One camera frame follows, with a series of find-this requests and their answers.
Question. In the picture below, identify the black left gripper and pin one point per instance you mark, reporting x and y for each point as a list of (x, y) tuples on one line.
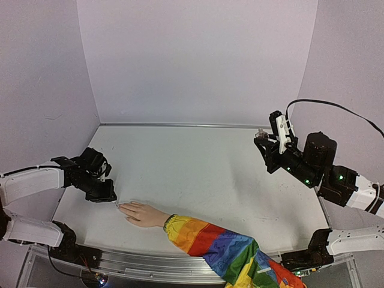
[(107, 197)]

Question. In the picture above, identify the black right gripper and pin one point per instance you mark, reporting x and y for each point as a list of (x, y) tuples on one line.
[(272, 153)]

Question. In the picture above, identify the glitter nail polish bottle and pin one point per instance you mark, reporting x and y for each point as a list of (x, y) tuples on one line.
[(261, 134)]

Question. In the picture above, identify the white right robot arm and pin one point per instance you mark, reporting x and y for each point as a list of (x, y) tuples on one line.
[(352, 204)]

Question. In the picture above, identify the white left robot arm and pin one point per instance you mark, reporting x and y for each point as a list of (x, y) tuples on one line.
[(61, 241)]

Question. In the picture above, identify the mannequin hand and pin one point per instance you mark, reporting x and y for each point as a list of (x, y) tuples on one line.
[(143, 215)]

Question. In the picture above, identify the rainbow coloured sleeve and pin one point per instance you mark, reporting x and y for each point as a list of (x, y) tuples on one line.
[(235, 258)]

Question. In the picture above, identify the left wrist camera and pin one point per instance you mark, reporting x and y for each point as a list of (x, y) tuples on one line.
[(104, 171)]

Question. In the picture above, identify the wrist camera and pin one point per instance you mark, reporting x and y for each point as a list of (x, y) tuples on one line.
[(104, 171), (283, 131)]

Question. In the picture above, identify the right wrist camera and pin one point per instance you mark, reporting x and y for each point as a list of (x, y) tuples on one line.
[(283, 131)]

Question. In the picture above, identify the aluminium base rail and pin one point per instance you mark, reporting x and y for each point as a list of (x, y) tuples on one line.
[(153, 263)]

